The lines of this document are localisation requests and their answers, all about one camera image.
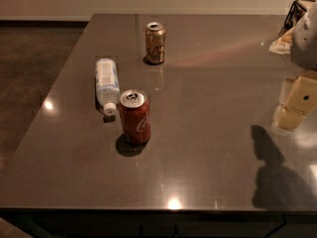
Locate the gold soda can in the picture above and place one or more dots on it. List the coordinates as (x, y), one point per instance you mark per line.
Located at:
(155, 42)

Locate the crumpled snack bag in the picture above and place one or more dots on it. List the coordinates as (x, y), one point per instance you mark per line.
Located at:
(283, 44)

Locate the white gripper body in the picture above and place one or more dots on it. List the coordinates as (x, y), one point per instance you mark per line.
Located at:
(305, 45)

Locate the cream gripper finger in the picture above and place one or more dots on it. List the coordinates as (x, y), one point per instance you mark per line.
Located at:
(301, 101)
(285, 90)

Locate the red coke can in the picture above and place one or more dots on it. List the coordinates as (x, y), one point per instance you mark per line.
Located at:
(134, 108)

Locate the clear plastic water bottle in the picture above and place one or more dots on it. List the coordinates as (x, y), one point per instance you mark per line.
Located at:
(107, 85)

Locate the black wire basket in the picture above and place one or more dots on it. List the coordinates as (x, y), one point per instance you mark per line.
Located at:
(297, 10)

